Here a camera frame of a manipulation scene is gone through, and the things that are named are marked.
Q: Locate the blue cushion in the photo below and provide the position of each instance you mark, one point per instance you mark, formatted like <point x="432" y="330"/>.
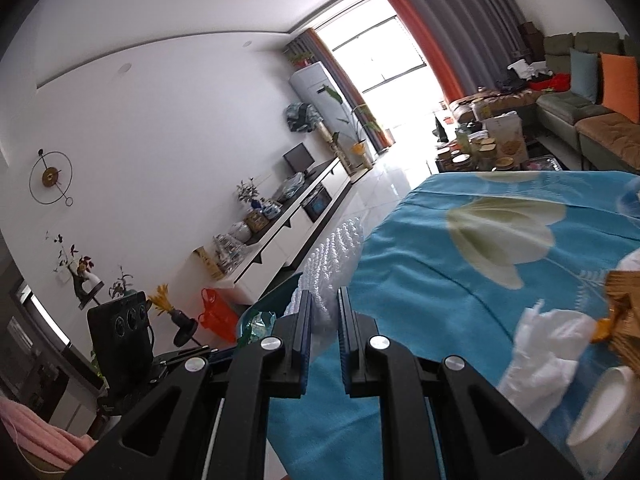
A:
<point x="584" y="75"/>

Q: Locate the orange peel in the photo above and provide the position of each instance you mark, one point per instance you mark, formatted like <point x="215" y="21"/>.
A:
<point x="601" y="332"/>

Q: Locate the small potted plant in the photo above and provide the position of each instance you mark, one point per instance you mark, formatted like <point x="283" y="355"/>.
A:
<point x="297" y="55"/>

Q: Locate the cluttered coffee table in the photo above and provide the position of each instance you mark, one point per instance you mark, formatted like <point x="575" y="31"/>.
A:
<point x="480" y="152"/>

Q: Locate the yellow box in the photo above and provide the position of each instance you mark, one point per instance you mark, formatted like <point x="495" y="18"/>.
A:
<point x="207" y="262"/>

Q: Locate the white paper cup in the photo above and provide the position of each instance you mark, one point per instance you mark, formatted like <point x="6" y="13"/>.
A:
<point x="607" y="410"/>

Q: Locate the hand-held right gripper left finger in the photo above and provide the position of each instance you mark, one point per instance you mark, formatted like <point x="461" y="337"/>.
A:
<point x="305" y="345"/>

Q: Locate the small black screen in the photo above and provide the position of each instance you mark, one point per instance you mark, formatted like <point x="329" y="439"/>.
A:
<point x="441" y="130"/>

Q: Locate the round gold wall clock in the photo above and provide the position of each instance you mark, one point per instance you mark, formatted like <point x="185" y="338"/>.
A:
<point x="50" y="177"/>

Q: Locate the grey and orange curtain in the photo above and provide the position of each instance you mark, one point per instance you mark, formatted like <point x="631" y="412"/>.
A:
<point x="450" y="25"/>
<point x="345" y="80"/>

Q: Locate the clear glass jar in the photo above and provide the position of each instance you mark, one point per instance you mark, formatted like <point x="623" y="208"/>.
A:
<point x="227" y="250"/>

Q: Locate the orange cushion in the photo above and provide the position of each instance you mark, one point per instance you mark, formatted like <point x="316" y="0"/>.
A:
<point x="620" y="85"/>

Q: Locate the teal plastic bin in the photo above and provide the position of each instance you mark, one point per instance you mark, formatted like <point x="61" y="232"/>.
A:
<point x="270" y="295"/>

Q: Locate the pile of clothes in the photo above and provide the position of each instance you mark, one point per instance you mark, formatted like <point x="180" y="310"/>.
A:
<point x="530" y="77"/>

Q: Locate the crumpled white tissue paper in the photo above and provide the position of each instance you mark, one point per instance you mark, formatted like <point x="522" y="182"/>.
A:
<point x="545" y="350"/>

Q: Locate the blue and white porcelain jar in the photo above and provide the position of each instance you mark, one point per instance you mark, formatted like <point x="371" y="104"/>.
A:
<point x="267" y="208"/>

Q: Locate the tall green leafy plant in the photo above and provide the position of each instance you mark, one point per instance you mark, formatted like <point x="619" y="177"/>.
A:
<point x="357" y="130"/>

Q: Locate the brown snack wrapper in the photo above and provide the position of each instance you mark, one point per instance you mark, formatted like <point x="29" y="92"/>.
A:
<point x="625" y="310"/>

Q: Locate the wall shelf with potted plants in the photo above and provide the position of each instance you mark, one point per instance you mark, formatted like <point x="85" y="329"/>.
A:
<point x="82" y="272"/>

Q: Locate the clear bubble wrap sheet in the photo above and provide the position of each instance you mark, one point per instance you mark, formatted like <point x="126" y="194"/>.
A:
<point x="332" y="260"/>

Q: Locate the green potted plant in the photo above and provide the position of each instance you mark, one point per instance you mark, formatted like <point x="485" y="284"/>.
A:
<point x="99" y="370"/>

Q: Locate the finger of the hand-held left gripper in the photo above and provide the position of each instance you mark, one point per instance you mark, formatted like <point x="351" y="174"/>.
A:
<point x="171" y="367"/>

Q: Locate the green crumpled wrapper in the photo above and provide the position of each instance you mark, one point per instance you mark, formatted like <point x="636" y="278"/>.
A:
<point x="261" y="325"/>

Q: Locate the dark patterned bundle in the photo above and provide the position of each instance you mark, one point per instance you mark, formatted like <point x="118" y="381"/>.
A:
<point x="301" y="117"/>

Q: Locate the white and black TV cabinet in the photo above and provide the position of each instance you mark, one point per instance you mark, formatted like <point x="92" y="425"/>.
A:
<point x="272" y="255"/>

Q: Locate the black monitor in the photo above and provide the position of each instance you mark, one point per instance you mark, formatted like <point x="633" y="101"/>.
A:
<point x="298" y="157"/>

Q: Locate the brown sofa seat mat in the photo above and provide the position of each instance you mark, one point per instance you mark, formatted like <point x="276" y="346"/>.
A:
<point x="607" y="130"/>

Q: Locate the white standing air conditioner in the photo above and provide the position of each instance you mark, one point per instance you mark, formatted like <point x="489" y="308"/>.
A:
<point x="315" y="87"/>

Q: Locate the white printed carton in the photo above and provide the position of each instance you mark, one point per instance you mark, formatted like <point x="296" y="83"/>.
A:
<point x="502" y="130"/>

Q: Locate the orange plastic bag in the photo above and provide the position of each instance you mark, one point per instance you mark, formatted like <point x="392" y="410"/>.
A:
<point x="217" y="317"/>

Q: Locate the green sofa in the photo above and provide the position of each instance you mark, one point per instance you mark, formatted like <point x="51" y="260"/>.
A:
<point x="560" y="110"/>

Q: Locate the black vase with yellow flowers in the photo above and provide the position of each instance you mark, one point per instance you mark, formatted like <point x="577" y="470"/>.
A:
<point x="182" y="327"/>

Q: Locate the black built-in oven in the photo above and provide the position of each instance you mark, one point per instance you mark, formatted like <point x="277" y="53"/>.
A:
<point x="316" y="205"/>

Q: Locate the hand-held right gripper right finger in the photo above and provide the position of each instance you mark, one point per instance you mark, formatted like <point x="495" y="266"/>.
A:
<point x="345" y="350"/>

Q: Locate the clear plastic bag of goods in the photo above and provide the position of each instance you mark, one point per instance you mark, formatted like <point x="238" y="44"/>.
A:
<point x="290" y="187"/>

